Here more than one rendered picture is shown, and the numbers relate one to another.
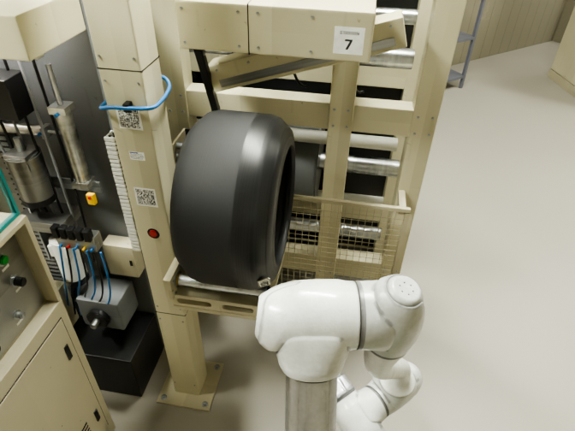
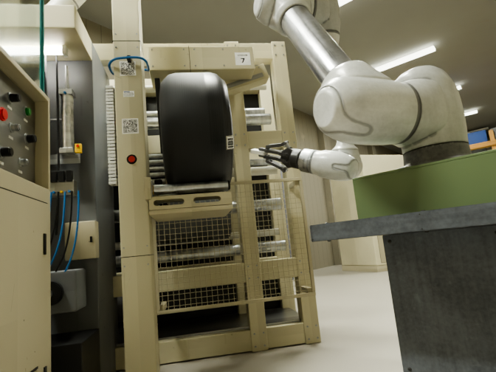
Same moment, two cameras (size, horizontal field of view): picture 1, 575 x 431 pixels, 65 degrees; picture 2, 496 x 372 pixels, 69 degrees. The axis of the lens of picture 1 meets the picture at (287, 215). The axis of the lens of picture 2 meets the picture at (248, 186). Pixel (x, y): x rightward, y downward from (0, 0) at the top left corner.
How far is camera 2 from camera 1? 1.66 m
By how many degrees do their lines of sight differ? 51
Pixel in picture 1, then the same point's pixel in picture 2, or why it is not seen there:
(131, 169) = (122, 105)
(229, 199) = (202, 79)
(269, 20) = (200, 52)
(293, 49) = (214, 65)
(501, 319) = not seen: hidden behind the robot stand
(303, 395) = (297, 9)
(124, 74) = (129, 43)
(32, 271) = (34, 153)
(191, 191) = (176, 79)
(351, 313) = not seen: outside the picture
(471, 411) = not seen: hidden behind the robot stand
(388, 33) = (258, 71)
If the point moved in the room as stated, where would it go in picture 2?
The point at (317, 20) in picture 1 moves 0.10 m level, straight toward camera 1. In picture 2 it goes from (225, 51) to (229, 41)
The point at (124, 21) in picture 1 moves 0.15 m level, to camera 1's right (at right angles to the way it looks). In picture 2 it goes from (134, 16) to (165, 19)
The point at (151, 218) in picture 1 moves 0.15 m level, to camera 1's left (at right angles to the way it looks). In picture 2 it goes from (131, 145) to (97, 145)
